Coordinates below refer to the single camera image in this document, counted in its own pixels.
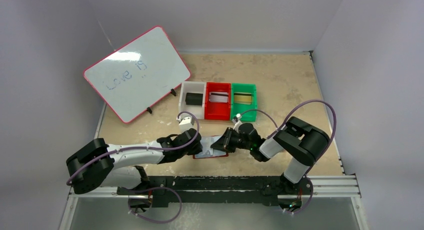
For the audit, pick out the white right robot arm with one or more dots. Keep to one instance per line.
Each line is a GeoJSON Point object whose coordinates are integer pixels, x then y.
{"type": "Point", "coordinates": [303, 141]}

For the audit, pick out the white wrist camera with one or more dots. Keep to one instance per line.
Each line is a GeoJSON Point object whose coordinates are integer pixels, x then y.
{"type": "Point", "coordinates": [237, 121]}
{"type": "Point", "coordinates": [185, 123]}

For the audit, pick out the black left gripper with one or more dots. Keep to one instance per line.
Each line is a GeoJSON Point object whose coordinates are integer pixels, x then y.
{"type": "Point", "coordinates": [196, 147]}

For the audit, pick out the black card in bin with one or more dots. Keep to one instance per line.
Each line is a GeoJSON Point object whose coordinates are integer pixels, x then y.
{"type": "Point", "coordinates": [195, 99]}

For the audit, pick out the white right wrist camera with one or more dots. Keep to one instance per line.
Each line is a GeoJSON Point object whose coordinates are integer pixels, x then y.
{"type": "Point", "coordinates": [237, 121]}

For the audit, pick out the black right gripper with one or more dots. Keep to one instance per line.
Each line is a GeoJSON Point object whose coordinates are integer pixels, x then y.
{"type": "Point", "coordinates": [226, 141]}

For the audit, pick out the red leather card holder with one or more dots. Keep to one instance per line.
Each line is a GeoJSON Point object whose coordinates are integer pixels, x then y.
{"type": "Point", "coordinates": [210, 154]}

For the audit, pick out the red plastic bin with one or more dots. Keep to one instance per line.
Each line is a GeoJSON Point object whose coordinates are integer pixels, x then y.
{"type": "Point", "coordinates": [217, 111]}

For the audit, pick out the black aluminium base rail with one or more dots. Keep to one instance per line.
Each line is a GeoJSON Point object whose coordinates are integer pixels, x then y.
{"type": "Point", "coordinates": [269, 191]}

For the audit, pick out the pink framed whiteboard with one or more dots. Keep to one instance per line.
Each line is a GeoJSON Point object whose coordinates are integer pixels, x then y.
{"type": "Point", "coordinates": [139, 74]}

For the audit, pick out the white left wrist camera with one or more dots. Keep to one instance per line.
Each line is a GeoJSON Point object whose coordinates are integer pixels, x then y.
{"type": "Point", "coordinates": [185, 123]}

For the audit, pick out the green plastic bin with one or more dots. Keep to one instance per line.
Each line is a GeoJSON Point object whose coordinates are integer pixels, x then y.
{"type": "Point", "coordinates": [243, 88]}

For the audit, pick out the white plastic bin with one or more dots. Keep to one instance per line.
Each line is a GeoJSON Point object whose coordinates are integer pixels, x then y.
{"type": "Point", "coordinates": [193, 87]}

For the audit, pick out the gold card in bin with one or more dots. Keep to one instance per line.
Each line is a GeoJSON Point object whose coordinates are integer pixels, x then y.
{"type": "Point", "coordinates": [242, 98]}

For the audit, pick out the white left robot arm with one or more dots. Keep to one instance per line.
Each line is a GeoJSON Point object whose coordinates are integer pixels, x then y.
{"type": "Point", "coordinates": [97, 163]}

